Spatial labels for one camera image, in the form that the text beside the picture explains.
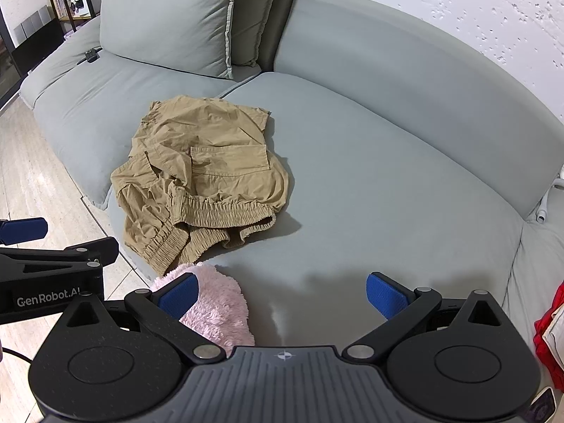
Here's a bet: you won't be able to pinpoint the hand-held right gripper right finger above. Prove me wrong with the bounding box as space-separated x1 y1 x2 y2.
341 271 507 363

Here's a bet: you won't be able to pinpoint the khaki pants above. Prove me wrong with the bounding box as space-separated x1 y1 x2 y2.
110 96 290 275

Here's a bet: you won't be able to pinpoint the black cable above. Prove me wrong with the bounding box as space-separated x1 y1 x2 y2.
0 347 32 363

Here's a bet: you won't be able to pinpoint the red cloth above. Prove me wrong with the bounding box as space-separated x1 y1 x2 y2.
533 281 564 380

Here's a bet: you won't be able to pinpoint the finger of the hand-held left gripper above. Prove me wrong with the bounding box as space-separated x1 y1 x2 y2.
0 237 119 279
0 217 49 246

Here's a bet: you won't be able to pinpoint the grey sofa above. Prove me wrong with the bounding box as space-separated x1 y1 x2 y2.
20 0 564 406

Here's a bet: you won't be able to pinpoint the person's pink fluffy clothing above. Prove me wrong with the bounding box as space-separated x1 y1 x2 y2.
152 262 256 358

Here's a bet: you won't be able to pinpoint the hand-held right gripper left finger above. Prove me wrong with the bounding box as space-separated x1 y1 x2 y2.
61 272 225 363

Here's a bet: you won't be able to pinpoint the light grey piped cushion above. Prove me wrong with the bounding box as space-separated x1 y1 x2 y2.
99 0 246 81

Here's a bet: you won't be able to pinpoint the white cable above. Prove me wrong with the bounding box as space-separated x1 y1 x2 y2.
534 165 564 223

